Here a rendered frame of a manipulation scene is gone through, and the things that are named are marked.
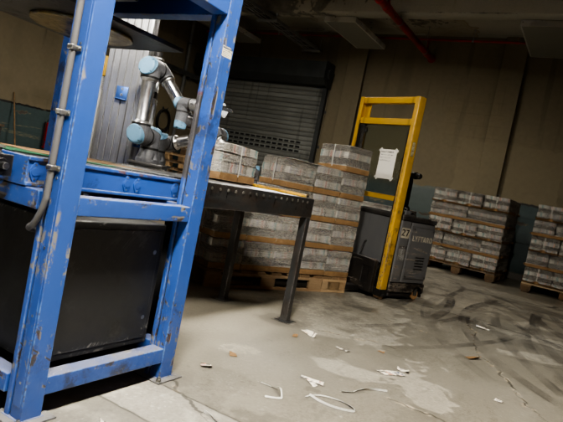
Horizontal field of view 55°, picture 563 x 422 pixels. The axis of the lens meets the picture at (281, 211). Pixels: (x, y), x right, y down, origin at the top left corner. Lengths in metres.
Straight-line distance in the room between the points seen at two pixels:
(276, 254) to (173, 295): 2.23
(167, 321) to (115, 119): 1.90
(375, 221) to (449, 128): 5.68
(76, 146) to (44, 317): 0.52
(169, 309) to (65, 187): 0.73
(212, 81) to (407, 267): 3.48
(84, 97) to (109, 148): 2.08
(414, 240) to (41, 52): 7.73
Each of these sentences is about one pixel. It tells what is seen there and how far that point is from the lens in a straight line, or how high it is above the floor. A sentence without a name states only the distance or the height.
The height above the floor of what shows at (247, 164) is 0.93.
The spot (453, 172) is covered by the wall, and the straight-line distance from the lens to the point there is 10.57.
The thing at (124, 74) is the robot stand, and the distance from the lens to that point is 3.81.
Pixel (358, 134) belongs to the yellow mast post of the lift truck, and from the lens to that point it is 5.44.
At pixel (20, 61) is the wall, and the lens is 10.59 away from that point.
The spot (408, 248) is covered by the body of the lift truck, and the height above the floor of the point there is 0.49.
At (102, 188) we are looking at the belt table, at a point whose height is 0.72.
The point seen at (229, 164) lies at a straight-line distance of 3.29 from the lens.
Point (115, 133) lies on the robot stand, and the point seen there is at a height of 0.96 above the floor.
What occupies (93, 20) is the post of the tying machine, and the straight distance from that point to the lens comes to 1.74.
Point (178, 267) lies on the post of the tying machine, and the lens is 2.17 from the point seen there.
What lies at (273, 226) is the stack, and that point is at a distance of 4.26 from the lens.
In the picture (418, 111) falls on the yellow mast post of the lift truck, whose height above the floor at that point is 1.71.
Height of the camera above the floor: 0.87
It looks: 3 degrees down
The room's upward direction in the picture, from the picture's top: 11 degrees clockwise
